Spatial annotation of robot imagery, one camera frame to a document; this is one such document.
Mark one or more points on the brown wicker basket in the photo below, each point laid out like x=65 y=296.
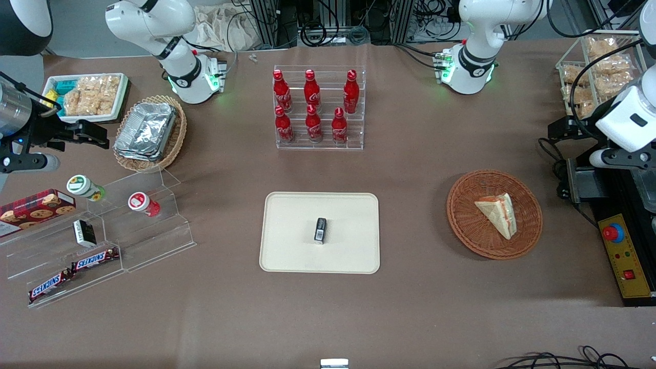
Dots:
x=469 y=225

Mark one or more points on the aluminium frame post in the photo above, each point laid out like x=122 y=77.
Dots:
x=402 y=20
x=269 y=20

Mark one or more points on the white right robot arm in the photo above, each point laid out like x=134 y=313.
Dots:
x=154 y=23

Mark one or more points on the aluminium foil container stack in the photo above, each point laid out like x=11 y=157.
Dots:
x=146 y=130

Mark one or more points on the black equipment cart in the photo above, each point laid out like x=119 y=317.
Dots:
x=612 y=200

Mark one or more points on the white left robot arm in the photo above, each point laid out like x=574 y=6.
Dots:
x=476 y=31

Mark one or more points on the red emergency stop button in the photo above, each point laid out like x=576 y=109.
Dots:
x=612 y=233

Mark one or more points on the small black and white box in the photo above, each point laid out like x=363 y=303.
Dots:
x=84 y=233

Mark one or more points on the clear acrylic stepped shelf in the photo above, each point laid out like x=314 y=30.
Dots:
x=31 y=256
x=154 y=241

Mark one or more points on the red cup with white lid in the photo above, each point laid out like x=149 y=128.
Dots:
x=141 y=202

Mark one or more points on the clear bag of rice crackers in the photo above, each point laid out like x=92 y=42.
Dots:
x=92 y=95

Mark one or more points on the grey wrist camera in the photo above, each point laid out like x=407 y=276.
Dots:
x=617 y=159
x=28 y=163

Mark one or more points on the clear acrylic bottle rack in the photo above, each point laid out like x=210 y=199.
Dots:
x=353 y=136

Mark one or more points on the metal pan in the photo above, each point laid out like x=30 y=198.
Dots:
x=647 y=192

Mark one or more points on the white object at table edge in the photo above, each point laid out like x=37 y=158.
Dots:
x=334 y=364

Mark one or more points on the yellow control box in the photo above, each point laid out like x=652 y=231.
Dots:
x=628 y=266

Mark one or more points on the triangular sandwich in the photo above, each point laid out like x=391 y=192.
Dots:
x=499 y=212

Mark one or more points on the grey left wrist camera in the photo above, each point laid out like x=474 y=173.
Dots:
x=617 y=159

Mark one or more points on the green cup with sunflower lid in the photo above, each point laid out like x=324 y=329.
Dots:
x=82 y=186

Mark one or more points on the light wicker basket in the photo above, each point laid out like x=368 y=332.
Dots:
x=174 y=141

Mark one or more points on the white rectangular snack tray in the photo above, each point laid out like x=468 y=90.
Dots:
x=123 y=87

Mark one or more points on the Snickers chocolate bar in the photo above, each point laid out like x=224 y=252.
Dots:
x=95 y=259
x=48 y=286

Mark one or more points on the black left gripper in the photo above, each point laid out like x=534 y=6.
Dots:
x=578 y=127

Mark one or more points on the small black packet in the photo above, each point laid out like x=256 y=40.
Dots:
x=320 y=230

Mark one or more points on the beige plastic tray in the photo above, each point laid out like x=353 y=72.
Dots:
x=292 y=230

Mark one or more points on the red cookie box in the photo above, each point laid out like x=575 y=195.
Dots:
x=36 y=207

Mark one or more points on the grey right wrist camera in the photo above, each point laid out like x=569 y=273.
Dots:
x=28 y=163

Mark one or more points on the beige cloth bag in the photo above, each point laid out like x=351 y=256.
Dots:
x=220 y=25

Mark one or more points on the grey black box on cart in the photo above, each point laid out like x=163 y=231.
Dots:
x=581 y=182

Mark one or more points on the bag of crackers in rack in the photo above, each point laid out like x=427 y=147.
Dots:
x=612 y=84
x=602 y=47
x=581 y=102
x=574 y=74
x=612 y=65

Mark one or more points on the red cola bottle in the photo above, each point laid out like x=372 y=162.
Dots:
x=312 y=92
x=283 y=128
x=313 y=127
x=282 y=92
x=351 y=92
x=339 y=129

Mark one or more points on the yellow snack packet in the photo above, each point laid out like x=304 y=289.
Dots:
x=51 y=98

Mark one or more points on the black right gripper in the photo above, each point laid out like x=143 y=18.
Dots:
x=45 y=132

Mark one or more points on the teal snack packet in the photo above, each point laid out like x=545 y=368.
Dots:
x=64 y=86

